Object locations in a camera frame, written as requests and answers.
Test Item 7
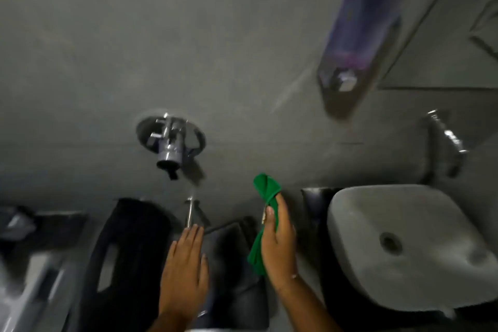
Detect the purple wall soap dispenser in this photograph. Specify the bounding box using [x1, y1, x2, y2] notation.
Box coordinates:
[317, 0, 414, 93]

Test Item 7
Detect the white toilet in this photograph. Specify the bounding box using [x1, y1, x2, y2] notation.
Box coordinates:
[0, 205, 89, 332]

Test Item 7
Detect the wall mirror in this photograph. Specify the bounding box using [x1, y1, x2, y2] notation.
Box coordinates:
[377, 0, 498, 91]

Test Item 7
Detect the chrome sink faucet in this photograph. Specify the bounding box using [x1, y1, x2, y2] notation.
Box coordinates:
[426, 109, 470, 178]

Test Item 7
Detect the person's right forearm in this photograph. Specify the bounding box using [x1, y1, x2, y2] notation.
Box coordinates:
[277, 276, 344, 332]

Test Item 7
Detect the chrome wall valve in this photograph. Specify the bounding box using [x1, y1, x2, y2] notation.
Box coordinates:
[136, 112, 207, 181]

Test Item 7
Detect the person's left forearm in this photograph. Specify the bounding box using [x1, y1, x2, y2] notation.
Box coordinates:
[148, 310, 197, 332]

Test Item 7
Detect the small chrome wall tap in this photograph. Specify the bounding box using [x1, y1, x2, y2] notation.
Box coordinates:
[184, 196, 201, 229]

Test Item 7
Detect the person's right hand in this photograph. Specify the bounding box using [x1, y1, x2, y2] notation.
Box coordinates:
[261, 193, 299, 292]

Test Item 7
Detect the white ceramic sink basin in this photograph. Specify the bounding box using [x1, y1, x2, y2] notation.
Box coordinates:
[326, 184, 498, 313]

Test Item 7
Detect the person's left hand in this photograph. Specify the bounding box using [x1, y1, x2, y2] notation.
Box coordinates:
[159, 225, 209, 322]

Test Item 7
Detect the black plastic bucket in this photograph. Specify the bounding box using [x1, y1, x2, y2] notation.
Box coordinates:
[198, 218, 272, 331]

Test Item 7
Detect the green cleaning cloth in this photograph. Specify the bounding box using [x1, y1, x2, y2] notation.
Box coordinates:
[247, 173, 282, 277]

